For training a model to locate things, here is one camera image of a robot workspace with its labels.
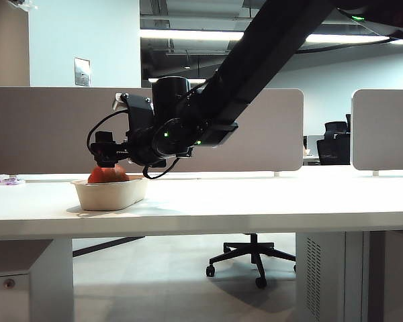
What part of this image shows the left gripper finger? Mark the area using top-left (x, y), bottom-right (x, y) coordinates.
top-left (7, 0), bottom-right (39, 11)

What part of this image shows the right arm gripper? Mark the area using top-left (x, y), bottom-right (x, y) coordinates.
top-left (89, 131), bottom-right (130, 169)

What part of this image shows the orange fruit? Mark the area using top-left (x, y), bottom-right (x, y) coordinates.
top-left (87, 164), bottom-right (130, 184)

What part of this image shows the brown paper lunchbox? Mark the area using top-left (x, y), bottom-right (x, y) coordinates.
top-left (70, 177), bottom-right (149, 212)

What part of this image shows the long grey desk divider panel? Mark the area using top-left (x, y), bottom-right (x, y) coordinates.
top-left (0, 87), bottom-right (304, 176)

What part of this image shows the purple tissue packet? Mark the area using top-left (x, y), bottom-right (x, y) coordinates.
top-left (0, 174), bottom-right (26, 187)

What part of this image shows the hanging linear pendant light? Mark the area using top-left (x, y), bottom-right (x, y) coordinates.
top-left (147, 78), bottom-right (206, 85)

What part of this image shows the long ceiling strip light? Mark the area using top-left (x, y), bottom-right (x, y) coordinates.
top-left (140, 29), bottom-right (403, 45)

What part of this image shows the black swivel chair base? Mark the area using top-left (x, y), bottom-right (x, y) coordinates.
top-left (206, 233), bottom-right (297, 290)

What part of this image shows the white background desk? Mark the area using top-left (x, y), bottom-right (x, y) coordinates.
top-left (302, 147), bottom-right (320, 167)

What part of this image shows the black mesh office chair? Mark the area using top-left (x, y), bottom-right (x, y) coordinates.
top-left (316, 113), bottom-right (352, 166)

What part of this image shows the white perforated desk leg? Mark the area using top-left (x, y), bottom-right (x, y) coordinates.
top-left (295, 231), bottom-right (370, 322)

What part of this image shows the short grey desk divider panel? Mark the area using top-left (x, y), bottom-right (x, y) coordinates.
top-left (351, 88), bottom-right (403, 172)

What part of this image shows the black camera cable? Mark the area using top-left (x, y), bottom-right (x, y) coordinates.
top-left (86, 110), bottom-right (129, 152)

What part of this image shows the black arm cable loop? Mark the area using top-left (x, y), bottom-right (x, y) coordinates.
top-left (142, 156), bottom-right (181, 180)

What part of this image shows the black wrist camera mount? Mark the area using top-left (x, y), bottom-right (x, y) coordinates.
top-left (120, 93), bottom-right (155, 136)

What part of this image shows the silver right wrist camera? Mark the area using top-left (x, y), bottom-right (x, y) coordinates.
top-left (111, 93), bottom-right (130, 112)

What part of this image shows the metal wall switch plate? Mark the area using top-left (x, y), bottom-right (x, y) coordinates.
top-left (74, 57), bottom-right (91, 87)

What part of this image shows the white drawer pedestal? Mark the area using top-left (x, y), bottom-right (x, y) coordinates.
top-left (0, 239), bottom-right (53, 322)

